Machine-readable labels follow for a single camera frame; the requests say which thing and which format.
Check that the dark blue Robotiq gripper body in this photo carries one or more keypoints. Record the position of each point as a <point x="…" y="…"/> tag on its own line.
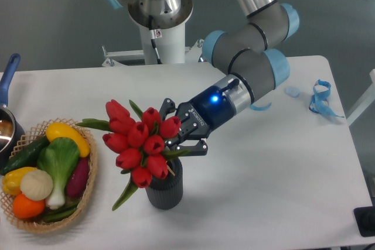
<point x="203" y="114"/>

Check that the green bok choy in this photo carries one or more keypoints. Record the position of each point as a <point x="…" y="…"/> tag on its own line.
<point x="59" y="159"/>

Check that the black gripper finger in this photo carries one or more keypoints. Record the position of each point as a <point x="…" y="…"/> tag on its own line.
<point x="198" y="149"/>
<point x="168" y="107"/>

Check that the yellow bell pepper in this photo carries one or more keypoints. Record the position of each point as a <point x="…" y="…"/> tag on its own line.
<point x="11" y="182"/>

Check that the green bean pods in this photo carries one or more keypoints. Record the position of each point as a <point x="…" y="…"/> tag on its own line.
<point x="61" y="213"/>

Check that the white frame post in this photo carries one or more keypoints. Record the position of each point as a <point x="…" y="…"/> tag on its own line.
<point x="362" y="103"/>

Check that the black device at edge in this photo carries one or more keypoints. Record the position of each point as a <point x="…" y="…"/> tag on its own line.
<point x="365" y="220"/>

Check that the orange fruit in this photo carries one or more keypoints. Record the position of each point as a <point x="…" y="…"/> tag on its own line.
<point x="25" y="208"/>

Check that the woven wicker basket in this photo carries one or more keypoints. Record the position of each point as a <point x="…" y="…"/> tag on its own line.
<point x="36" y="225"/>

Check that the white garlic bulb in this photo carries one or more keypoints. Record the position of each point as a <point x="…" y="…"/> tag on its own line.
<point x="36" y="185"/>

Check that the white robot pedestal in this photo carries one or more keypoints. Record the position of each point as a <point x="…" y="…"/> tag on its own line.
<point x="159" y="46"/>

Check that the green cucumber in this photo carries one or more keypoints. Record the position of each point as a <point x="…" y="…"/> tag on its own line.
<point x="27" y="157"/>

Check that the dark grey ribbed vase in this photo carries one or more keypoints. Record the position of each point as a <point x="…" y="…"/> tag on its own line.
<point x="166" y="194"/>

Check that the red tulip bouquet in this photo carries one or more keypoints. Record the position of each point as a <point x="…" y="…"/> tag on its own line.
<point x="140" y="145"/>

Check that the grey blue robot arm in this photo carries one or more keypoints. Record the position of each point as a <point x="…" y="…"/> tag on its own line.
<point x="251" y="65"/>

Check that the purple sweet potato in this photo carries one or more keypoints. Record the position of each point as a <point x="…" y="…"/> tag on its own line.
<point x="77" y="182"/>

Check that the small blue cap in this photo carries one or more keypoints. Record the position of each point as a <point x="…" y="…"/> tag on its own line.
<point x="292" y="91"/>

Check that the blue handled saucepan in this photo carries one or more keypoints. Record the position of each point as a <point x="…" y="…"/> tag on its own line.
<point x="11" y="130"/>

